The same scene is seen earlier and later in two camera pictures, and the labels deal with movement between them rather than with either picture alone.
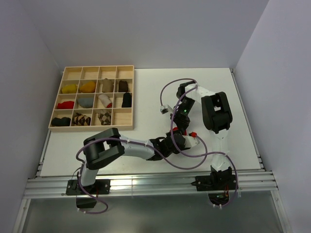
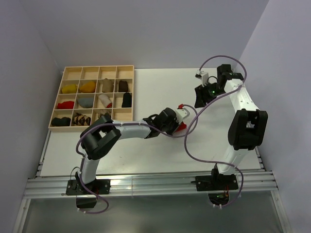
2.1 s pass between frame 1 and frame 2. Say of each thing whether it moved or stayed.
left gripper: moved
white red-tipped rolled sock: stayed
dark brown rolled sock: stayed
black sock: stayed
